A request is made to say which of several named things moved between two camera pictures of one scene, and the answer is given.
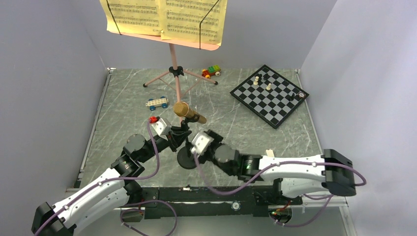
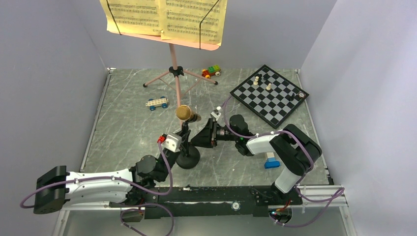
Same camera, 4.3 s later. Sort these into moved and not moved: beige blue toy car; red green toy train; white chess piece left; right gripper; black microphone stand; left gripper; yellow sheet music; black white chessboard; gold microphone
Moved: gold microphone; left gripper; right gripper
Not moved: yellow sheet music; black microphone stand; red green toy train; white chess piece left; beige blue toy car; black white chessboard
